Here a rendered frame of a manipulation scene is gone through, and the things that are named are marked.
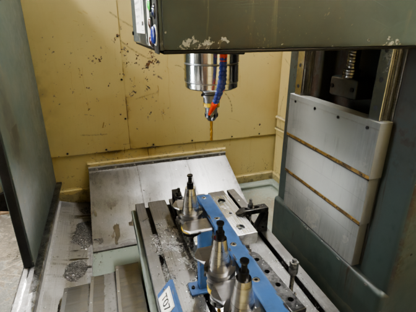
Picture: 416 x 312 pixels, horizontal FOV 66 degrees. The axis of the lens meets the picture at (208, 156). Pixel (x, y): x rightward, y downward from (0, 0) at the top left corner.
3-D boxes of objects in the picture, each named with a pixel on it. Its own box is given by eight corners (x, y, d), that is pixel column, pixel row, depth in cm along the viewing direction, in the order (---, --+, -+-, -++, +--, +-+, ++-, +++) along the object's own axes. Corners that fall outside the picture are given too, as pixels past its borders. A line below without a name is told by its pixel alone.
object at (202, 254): (199, 267, 66) (199, 264, 65) (192, 251, 70) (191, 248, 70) (230, 260, 68) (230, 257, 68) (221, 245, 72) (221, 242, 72)
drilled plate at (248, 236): (195, 255, 110) (195, 244, 108) (176, 213, 135) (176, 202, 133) (256, 242, 116) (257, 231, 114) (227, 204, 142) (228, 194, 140)
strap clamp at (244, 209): (237, 236, 126) (238, 203, 121) (233, 231, 129) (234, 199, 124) (267, 230, 130) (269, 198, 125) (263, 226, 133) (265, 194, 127)
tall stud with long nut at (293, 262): (288, 297, 98) (293, 263, 93) (284, 290, 100) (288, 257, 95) (296, 295, 99) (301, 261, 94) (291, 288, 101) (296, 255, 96)
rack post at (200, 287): (192, 297, 98) (189, 213, 87) (187, 285, 103) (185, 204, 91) (222, 290, 101) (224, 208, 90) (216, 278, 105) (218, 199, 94)
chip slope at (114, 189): (93, 277, 145) (85, 228, 135) (93, 204, 204) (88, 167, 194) (269, 239, 170) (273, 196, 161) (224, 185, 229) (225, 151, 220)
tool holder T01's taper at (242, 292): (260, 314, 53) (262, 282, 50) (236, 324, 51) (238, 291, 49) (246, 295, 57) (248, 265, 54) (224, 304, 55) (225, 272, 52)
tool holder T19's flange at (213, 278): (239, 283, 63) (239, 273, 62) (210, 291, 61) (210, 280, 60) (228, 262, 68) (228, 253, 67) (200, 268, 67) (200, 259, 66)
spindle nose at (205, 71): (248, 89, 92) (250, 45, 88) (197, 93, 86) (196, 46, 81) (223, 81, 106) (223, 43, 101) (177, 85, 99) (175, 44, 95)
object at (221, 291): (216, 309, 56) (216, 305, 56) (207, 287, 61) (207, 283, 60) (252, 299, 58) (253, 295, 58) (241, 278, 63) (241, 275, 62)
